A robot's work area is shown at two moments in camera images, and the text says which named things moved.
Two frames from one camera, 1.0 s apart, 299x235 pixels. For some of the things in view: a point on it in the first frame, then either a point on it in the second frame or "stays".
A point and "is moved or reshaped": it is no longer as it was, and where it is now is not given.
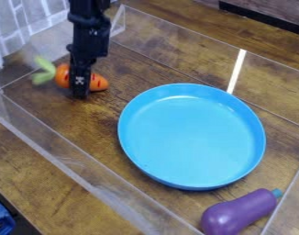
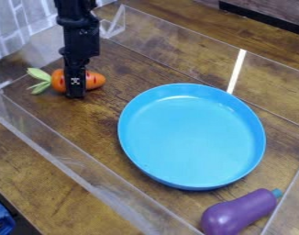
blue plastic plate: (193, 135) stays
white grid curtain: (31, 25) stays
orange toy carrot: (60, 73) is moved or reshaped
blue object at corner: (4, 222) stays
